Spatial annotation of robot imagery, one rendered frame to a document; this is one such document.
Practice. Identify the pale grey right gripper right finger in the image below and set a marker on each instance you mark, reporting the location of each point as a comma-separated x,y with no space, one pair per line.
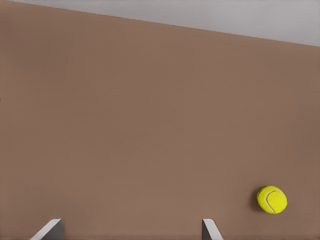
210,231

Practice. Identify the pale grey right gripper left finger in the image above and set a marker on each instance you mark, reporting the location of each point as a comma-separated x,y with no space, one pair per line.
51,231

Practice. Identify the yellow tennis ball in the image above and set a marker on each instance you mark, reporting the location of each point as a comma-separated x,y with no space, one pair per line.
272,199

